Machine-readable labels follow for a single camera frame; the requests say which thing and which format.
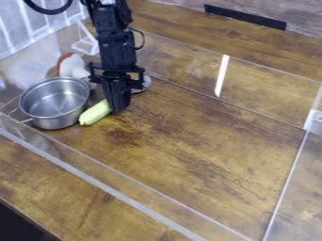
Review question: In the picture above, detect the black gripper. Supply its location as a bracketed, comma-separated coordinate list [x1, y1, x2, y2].
[87, 62, 144, 112]

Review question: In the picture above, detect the green handled metal spoon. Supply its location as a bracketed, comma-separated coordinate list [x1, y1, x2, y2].
[77, 74, 153, 127]

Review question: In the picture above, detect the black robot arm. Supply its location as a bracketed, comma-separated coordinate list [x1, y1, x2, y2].
[80, 0, 144, 112]

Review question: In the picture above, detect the red and white toy mushroom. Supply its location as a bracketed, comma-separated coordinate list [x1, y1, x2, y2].
[56, 52, 89, 79]

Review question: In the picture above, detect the clear acrylic stand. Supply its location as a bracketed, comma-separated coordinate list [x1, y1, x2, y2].
[71, 22, 99, 56]

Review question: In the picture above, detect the stainless steel pot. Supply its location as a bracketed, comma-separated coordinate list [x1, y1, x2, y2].
[9, 76, 89, 130]

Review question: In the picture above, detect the clear acrylic front barrier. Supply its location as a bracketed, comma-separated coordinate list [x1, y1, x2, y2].
[0, 113, 252, 241]

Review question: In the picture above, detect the clear acrylic barrier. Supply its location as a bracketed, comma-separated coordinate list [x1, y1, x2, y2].
[0, 113, 252, 241]
[263, 86, 322, 241]

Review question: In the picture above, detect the black strip on table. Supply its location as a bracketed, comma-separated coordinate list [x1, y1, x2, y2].
[204, 4, 287, 30]

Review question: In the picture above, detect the clear acrylic right barrier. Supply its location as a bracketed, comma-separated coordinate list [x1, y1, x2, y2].
[263, 86, 322, 241]

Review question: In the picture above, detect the black cable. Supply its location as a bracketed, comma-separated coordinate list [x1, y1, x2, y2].
[124, 25, 145, 51]

